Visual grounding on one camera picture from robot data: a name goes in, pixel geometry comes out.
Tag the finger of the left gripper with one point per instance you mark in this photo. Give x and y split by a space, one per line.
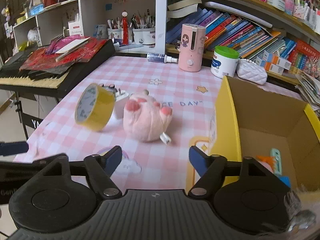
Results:
13 148

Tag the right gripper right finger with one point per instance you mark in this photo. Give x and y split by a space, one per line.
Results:
210 170

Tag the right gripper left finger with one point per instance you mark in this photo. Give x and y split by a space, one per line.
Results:
99 170

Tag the pink chick plush toy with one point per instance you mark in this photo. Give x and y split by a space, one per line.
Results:
268 162

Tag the yellow tape roll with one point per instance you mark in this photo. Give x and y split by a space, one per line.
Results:
95 107

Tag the pink paw plush toy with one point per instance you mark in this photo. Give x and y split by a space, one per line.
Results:
145 119

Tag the white power adapter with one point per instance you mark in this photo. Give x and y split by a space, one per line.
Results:
121 98

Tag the blue packet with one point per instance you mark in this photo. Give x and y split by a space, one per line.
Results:
285 180

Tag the grey mouse toy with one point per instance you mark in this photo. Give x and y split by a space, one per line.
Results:
111 88

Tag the yellow cardboard box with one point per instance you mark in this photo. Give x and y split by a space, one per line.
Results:
250 121

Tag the black electronic keyboard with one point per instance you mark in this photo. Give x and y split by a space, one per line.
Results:
43 83

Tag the pink checkered tablecloth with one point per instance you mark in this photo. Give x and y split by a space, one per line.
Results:
145 165

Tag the white quilted purse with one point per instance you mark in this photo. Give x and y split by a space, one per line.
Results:
248 70

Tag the white jar green lid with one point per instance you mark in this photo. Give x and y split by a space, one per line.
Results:
224 61

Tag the red papers pile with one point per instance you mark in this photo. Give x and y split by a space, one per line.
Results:
59 56

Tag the orange white medicine box lower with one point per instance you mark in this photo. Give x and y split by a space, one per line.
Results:
269 66

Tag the orange white medicine box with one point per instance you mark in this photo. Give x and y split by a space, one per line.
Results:
277 60
269 66

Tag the pink humidifier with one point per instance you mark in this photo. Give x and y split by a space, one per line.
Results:
191 47

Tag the spray bottle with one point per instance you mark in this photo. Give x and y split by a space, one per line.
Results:
161 58

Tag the orange white medicine box upper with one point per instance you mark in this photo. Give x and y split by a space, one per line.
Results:
277 60

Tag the stack of papers and magazines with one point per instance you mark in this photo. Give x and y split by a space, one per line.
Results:
309 90

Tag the row of leaning books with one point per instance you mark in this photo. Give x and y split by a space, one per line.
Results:
223 28

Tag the white pen holder cups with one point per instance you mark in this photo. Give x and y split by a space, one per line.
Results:
144 36

